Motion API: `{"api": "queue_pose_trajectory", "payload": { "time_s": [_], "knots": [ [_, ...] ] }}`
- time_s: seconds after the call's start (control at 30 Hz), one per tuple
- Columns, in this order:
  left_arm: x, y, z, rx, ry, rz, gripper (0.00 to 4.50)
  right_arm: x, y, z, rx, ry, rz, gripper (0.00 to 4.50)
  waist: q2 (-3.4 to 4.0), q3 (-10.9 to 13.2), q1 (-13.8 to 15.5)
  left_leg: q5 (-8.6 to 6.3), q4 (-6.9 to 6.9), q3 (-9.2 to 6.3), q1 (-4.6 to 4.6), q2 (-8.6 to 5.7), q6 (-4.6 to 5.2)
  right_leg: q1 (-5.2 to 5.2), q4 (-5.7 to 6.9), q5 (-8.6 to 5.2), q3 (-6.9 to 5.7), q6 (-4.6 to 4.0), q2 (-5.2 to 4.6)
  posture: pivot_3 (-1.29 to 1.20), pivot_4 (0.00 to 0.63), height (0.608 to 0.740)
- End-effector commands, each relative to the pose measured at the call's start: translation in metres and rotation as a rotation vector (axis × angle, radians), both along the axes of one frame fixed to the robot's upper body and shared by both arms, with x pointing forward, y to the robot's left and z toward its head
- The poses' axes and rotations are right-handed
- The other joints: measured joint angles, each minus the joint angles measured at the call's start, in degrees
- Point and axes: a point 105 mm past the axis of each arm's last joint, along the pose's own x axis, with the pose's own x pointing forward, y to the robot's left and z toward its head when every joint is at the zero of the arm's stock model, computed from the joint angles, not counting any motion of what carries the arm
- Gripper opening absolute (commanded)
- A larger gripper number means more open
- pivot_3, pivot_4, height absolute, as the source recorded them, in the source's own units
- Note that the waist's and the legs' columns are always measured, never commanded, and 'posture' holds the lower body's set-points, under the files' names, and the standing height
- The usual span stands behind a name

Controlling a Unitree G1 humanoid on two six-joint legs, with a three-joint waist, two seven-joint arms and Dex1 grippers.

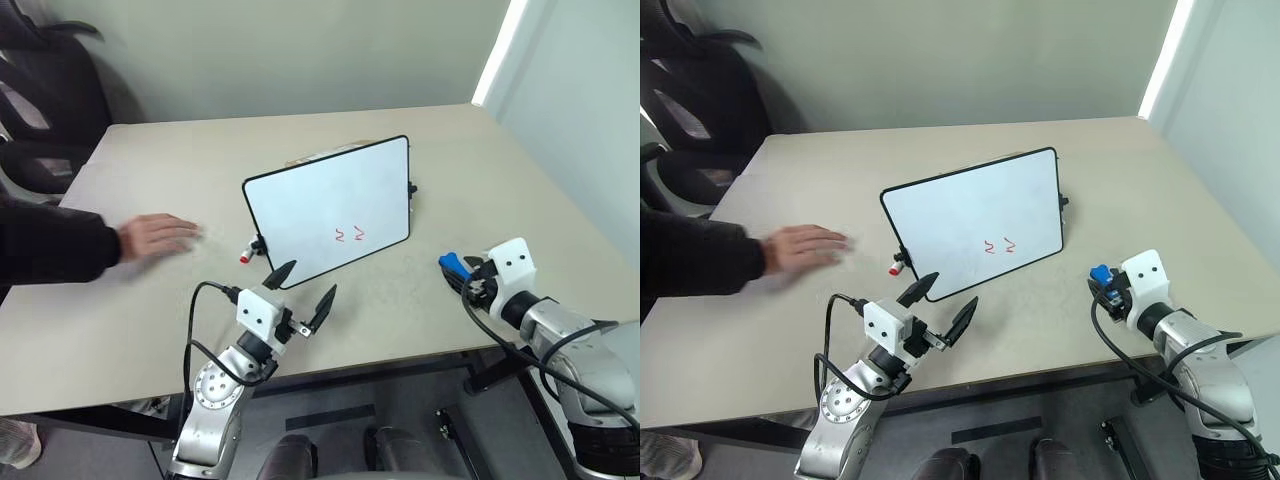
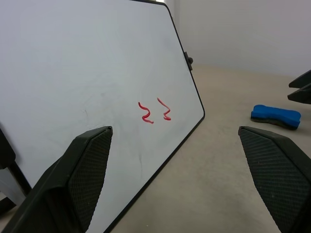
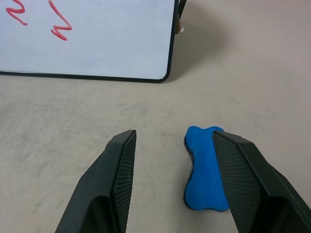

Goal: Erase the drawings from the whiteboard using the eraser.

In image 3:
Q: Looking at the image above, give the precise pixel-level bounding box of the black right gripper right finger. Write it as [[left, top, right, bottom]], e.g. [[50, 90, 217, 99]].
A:
[[212, 130, 311, 233]]

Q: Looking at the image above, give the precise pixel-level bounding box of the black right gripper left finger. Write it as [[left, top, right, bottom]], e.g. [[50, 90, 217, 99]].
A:
[[54, 130, 137, 233]]

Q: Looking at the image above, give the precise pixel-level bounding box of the blue bone-shaped eraser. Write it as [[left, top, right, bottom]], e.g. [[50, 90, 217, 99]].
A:
[[182, 125, 230, 213]]

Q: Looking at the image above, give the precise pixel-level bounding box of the black-framed whiteboard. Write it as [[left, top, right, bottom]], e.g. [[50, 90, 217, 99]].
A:
[[0, 0, 180, 83]]

